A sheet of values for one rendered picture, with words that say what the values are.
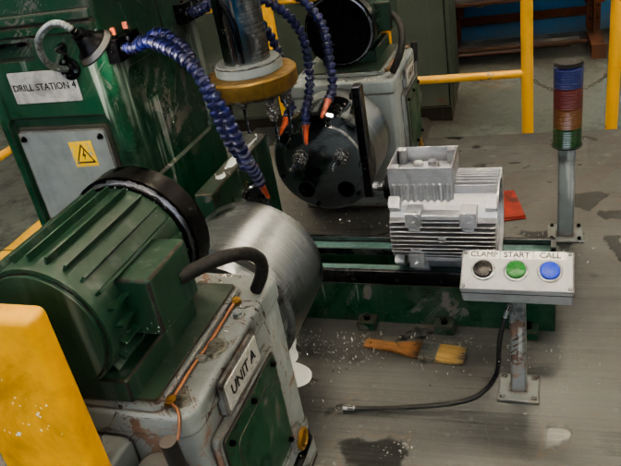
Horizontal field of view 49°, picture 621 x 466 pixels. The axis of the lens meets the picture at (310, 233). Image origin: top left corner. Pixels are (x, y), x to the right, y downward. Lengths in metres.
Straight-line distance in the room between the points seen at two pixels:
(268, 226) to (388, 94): 0.71
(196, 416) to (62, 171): 0.75
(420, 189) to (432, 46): 3.23
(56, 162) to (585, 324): 1.08
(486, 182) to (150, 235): 0.69
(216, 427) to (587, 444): 0.62
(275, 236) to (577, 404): 0.58
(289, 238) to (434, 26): 3.40
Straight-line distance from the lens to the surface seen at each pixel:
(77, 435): 0.78
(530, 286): 1.11
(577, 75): 1.55
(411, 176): 1.30
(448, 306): 1.41
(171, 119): 1.46
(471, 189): 1.31
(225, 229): 1.14
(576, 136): 1.60
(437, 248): 1.32
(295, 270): 1.14
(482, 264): 1.12
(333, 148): 1.60
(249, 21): 1.30
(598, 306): 1.50
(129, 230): 0.82
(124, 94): 1.31
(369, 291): 1.43
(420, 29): 4.48
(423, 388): 1.31
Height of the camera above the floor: 1.68
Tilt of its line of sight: 29 degrees down
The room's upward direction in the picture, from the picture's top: 11 degrees counter-clockwise
